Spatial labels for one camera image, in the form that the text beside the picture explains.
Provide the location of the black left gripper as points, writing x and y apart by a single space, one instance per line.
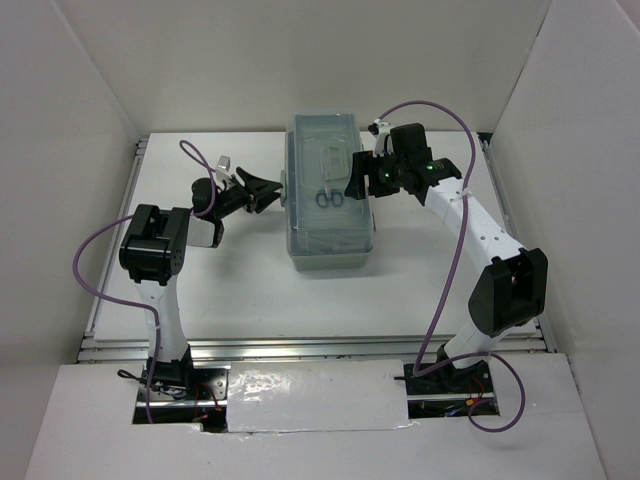
259 192

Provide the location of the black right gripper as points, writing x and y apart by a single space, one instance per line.
363 164

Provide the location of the black handled scissors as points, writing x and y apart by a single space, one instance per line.
329 197

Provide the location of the green cantilever toolbox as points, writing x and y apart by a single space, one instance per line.
325 250

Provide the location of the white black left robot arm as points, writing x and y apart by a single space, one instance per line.
153 253

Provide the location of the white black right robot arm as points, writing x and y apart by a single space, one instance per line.
511 287

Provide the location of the white foil cover sheet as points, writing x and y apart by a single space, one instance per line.
316 396

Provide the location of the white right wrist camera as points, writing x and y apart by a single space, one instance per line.
381 130

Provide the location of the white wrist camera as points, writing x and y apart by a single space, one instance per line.
223 169
381 130

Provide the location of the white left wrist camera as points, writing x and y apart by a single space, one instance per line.
223 169

